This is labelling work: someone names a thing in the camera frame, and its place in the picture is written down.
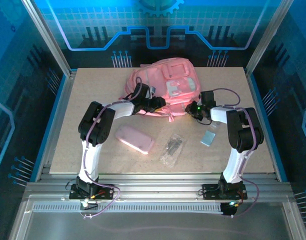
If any pink student backpack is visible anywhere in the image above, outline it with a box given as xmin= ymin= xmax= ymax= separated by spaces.
xmin=119 ymin=58 xmax=202 ymax=123

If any pink pencil case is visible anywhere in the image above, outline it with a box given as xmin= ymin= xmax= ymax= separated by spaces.
xmin=114 ymin=124 xmax=156 ymax=156

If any clear plastic bag of pens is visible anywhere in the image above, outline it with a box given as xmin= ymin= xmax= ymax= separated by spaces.
xmin=159 ymin=133 xmax=185 ymax=168

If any small light blue notebook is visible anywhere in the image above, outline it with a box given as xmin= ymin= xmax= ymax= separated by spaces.
xmin=199 ymin=129 xmax=217 ymax=147

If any black controller box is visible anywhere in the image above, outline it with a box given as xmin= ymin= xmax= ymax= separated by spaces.
xmin=219 ymin=201 xmax=238 ymax=218

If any grey metal front panel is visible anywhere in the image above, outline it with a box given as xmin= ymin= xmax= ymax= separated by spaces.
xmin=7 ymin=194 xmax=306 ymax=240

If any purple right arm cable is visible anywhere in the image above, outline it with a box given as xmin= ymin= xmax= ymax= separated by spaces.
xmin=212 ymin=87 xmax=261 ymax=219

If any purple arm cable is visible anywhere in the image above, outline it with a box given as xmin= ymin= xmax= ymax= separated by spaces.
xmin=212 ymin=87 xmax=261 ymax=219
xmin=79 ymin=76 xmax=144 ymax=220

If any aluminium side rail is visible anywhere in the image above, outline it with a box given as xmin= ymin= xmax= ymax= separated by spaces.
xmin=244 ymin=68 xmax=284 ymax=182
xmin=34 ymin=69 xmax=78 ymax=182

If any aluminium front rail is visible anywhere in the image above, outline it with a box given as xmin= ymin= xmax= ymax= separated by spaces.
xmin=25 ymin=172 xmax=294 ymax=205

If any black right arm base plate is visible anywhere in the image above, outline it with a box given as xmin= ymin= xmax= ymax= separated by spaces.
xmin=201 ymin=183 xmax=248 ymax=201

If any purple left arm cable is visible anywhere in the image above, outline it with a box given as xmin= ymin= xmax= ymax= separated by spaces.
xmin=79 ymin=76 xmax=144 ymax=220

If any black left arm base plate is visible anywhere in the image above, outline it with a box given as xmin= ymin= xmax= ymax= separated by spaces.
xmin=68 ymin=183 xmax=116 ymax=201

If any slotted grey cable duct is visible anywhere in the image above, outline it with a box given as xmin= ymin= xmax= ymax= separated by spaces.
xmin=32 ymin=203 xmax=224 ymax=214

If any aluminium frame post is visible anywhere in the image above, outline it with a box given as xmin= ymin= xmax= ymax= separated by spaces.
xmin=244 ymin=0 xmax=294 ymax=73
xmin=20 ymin=0 xmax=74 ymax=78

